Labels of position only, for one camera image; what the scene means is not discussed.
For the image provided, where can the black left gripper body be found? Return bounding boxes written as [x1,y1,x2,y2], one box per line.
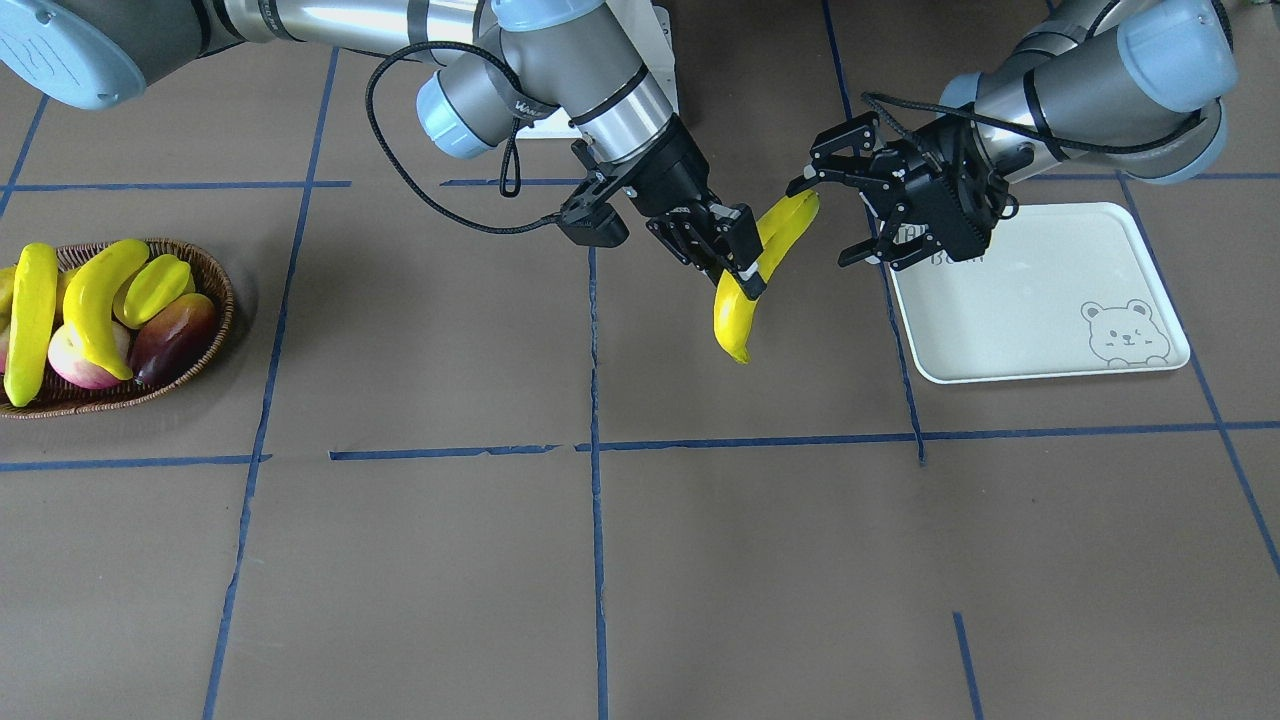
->
[864,117,1009,263]

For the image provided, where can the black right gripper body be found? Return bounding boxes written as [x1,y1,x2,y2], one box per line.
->
[571,115,718,222]

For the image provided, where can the yellow banana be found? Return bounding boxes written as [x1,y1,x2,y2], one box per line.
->
[713,190,820,364]
[63,238,150,380]
[3,242,59,407]

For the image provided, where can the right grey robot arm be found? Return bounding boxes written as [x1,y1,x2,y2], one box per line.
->
[1,1,767,299]

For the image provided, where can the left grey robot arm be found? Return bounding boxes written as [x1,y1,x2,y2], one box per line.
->
[787,1,1238,270]

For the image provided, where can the white bear tray plate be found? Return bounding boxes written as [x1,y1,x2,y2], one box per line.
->
[892,202,1190,384]

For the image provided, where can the brown wicker basket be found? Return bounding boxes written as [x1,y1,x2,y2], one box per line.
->
[1,237,237,420]

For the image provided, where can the yellow green starfruit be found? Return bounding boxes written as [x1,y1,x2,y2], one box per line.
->
[111,254,195,331]

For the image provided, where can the red purple mango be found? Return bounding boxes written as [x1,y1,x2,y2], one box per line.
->
[129,293,219,387]

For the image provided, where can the pink apple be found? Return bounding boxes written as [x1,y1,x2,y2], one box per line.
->
[47,323,123,389]

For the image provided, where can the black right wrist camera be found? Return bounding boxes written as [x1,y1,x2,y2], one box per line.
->
[556,188,630,249]

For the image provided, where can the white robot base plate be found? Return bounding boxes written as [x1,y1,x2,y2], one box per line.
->
[520,0,681,138]

